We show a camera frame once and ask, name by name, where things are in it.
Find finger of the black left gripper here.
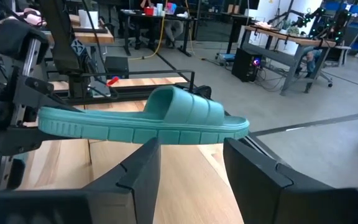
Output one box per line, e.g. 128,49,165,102
14,76,82,113
0,126,74,156

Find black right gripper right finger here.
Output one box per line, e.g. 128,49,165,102
223,137,358,224

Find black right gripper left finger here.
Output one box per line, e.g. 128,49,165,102
84,138,163,224

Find pink object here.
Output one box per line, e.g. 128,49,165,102
22,7,47,27

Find wooden desk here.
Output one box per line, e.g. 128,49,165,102
0,14,115,45

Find white paper roll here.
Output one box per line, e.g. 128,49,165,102
77,9,89,29
87,10,100,30

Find small red object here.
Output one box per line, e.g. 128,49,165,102
106,75,120,88

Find black box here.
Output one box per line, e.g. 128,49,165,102
104,55,130,79

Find black desk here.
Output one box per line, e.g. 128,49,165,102
221,12,256,56
119,9,199,58

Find black computer tower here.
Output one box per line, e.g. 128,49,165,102
231,47,263,83

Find person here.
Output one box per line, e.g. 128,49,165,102
139,0,157,9
294,46,324,78
163,14,185,49

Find blue floor dolly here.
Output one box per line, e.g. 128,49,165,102
215,52,236,64

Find wooden workbench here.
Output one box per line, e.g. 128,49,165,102
239,24,338,96

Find pink blue package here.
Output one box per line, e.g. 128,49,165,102
165,2,178,15

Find office chair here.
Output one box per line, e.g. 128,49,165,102
317,27,354,88

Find small potted plant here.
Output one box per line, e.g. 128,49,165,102
278,18,301,36

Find black floor cables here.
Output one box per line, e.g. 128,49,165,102
253,65,288,93

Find yellow hanging cable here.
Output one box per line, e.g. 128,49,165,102
128,0,168,61

